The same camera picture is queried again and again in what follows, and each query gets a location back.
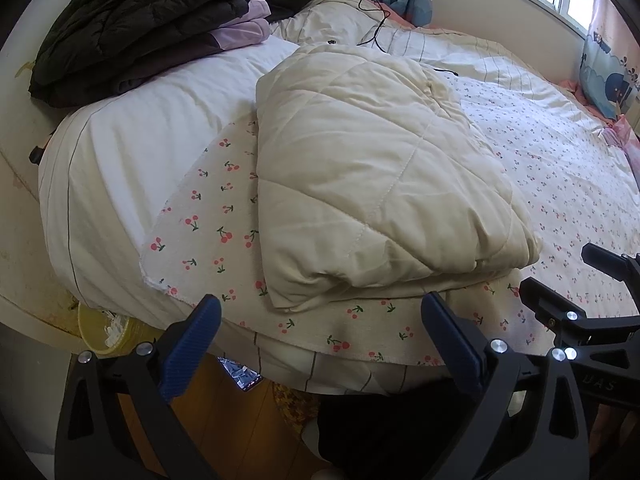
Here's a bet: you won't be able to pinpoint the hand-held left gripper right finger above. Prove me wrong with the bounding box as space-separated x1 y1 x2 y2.
420 291 586 480

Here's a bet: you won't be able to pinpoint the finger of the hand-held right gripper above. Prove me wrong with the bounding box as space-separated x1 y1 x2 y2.
519 276 640 347
581 242 640 286

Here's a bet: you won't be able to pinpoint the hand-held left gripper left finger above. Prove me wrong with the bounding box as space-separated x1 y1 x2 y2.
54 294 223 480

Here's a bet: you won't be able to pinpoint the cream quilted jacket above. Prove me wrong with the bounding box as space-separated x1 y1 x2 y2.
255 44 545 311

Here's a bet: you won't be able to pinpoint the shiny packet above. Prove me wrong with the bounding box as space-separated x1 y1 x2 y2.
216 355 265 392

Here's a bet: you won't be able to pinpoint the yellow bucket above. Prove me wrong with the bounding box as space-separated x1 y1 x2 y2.
77 302 161 358

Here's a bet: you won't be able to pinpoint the person's black trousers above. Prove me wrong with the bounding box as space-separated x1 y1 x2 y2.
315 377 481 480

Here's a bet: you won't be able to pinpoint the cherry print bed sheet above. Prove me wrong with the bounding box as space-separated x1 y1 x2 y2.
139 72 640 367

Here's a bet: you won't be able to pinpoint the yellow patterned cloth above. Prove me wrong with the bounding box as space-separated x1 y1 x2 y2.
272 382 321 433

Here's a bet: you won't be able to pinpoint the pink pillow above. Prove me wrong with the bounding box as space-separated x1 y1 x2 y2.
600 115 640 181

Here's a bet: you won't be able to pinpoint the wide blue whale curtain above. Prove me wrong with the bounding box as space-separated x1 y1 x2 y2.
580 0 640 121

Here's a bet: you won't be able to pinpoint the lilac cloth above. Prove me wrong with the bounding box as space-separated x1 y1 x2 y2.
207 0 273 53

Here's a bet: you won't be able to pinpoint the black puffer jacket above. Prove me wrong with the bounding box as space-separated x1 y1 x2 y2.
28 0 256 108

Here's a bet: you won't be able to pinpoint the black charging cable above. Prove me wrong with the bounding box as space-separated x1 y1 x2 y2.
327 0 458 77

